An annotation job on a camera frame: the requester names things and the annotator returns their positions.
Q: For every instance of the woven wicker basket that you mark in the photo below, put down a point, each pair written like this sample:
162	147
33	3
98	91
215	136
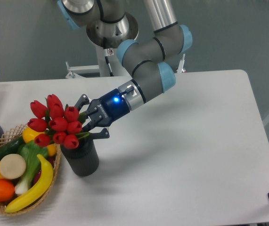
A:
15	133

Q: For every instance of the beige round slice toy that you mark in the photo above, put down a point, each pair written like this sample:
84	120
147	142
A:
12	166

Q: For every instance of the red tulip bouquet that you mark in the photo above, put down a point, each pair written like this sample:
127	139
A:
57	124

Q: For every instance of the orange plastic orange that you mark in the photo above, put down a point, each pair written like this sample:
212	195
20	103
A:
7	190

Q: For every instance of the green bok choy toy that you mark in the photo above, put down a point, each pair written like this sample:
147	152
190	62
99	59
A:
29	152

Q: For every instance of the yellow plastic banana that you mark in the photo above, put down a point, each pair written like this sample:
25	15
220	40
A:
35	192

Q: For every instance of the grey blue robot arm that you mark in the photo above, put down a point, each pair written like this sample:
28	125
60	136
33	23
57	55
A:
153	79

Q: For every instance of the dark grey ribbed vase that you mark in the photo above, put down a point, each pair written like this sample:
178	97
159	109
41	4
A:
84	159

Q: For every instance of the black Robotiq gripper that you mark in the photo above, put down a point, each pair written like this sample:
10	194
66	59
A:
103	111

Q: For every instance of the green cucumber toy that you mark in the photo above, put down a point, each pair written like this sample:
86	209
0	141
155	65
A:
11	147

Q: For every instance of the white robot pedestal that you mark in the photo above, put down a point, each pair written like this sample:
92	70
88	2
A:
103	63

